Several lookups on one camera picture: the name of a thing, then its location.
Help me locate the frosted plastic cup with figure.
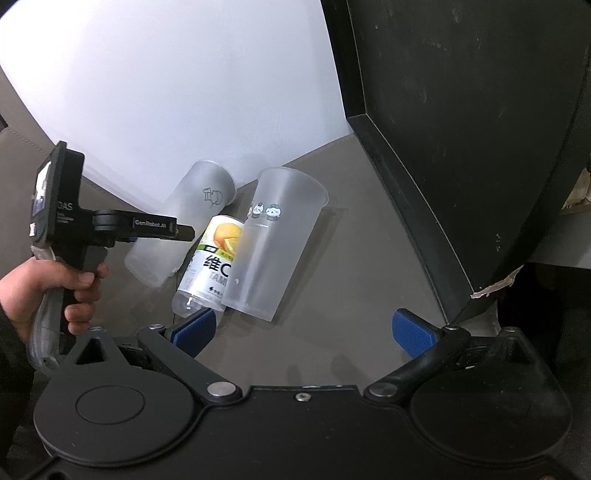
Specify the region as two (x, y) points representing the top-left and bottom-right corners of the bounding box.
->
(124, 160), (236, 288)

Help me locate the frosted plastic cup with pandas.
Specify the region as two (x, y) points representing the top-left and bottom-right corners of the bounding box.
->
(222, 167), (329, 322)

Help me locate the black tray leaning upright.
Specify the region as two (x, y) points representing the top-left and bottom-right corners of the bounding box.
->
(322, 1), (590, 322)

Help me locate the person's left hand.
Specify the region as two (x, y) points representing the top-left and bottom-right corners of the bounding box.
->
(1, 257), (108, 343)

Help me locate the yellow-label vitamin water bottle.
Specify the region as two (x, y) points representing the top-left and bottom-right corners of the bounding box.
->
(171, 215), (243, 318)

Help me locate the white board backdrop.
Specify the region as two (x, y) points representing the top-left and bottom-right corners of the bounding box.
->
(1, 1), (349, 212)

